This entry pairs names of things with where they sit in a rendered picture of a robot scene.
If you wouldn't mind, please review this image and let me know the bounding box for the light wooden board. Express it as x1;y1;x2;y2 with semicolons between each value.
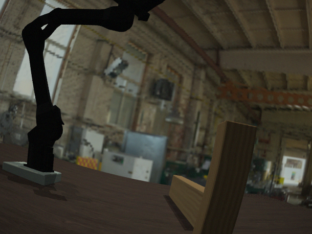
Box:
169;175;205;227

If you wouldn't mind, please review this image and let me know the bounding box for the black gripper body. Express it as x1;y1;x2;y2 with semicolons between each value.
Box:
155;0;165;6

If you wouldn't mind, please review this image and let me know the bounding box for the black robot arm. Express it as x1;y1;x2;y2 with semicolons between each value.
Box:
21;0;156;172

